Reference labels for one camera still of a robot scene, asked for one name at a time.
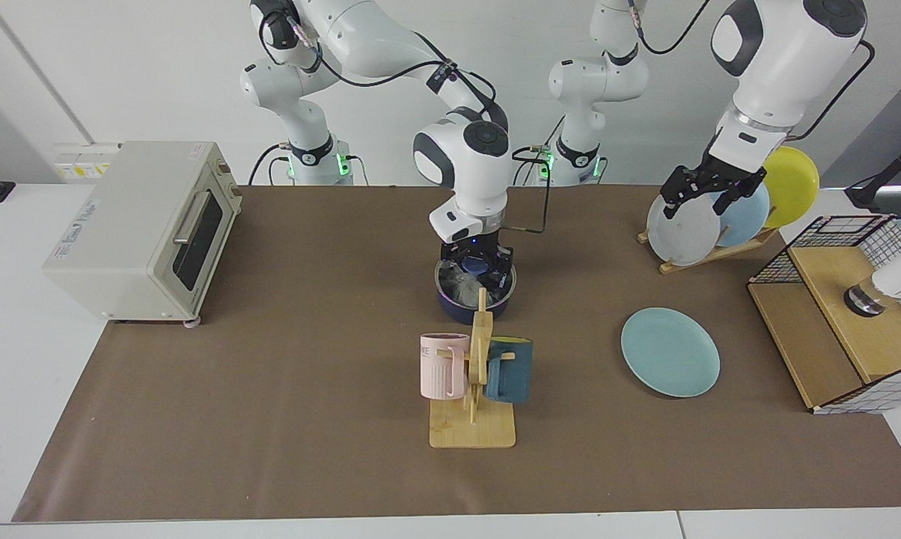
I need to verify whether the wooden cup stand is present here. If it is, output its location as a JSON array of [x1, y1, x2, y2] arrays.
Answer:
[[430, 288, 517, 450]]

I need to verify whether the pink ribbed cup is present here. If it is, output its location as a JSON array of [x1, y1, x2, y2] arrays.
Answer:
[[419, 333, 471, 400]]

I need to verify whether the wire basket with wooden floor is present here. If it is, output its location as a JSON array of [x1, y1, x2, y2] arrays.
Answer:
[[748, 215, 901, 415]]

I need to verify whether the yellow plate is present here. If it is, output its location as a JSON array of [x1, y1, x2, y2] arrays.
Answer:
[[761, 146, 820, 229]]

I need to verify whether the black pot with blue handle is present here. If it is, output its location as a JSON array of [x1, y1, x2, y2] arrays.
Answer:
[[434, 255, 517, 326]]

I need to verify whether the pale toaster oven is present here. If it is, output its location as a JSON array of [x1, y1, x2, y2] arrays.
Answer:
[[43, 141, 242, 326]]

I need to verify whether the dark teal cup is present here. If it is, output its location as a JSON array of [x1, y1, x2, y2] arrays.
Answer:
[[484, 337, 534, 405]]

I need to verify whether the white plate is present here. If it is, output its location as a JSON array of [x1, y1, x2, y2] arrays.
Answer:
[[647, 191, 722, 267]]

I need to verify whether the white wall socket strip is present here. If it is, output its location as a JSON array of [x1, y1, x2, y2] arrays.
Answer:
[[52, 142, 122, 180]]

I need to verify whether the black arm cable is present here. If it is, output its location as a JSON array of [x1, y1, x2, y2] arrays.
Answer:
[[626, 0, 876, 143], [258, 7, 555, 234]]

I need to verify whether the white vermicelli bundle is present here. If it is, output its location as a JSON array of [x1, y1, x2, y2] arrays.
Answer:
[[443, 271, 485, 300]]

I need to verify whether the brown table cloth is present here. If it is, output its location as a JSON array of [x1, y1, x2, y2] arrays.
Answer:
[[13, 185, 901, 523]]

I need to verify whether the glass lid with blue knob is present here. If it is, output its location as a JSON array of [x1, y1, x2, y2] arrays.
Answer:
[[437, 255, 514, 308]]

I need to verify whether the light blue plate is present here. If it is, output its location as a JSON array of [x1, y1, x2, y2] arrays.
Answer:
[[716, 183, 771, 248]]

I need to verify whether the pale green plate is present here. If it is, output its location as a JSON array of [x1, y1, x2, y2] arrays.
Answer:
[[620, 307, 721, 398]]

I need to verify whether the black stand bar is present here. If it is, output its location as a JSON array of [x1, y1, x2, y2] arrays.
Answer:
[[843, 131, 901, 210]]

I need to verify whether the wooden plate rack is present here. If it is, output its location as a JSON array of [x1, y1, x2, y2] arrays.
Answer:
[[638, 228, 781, 275]]

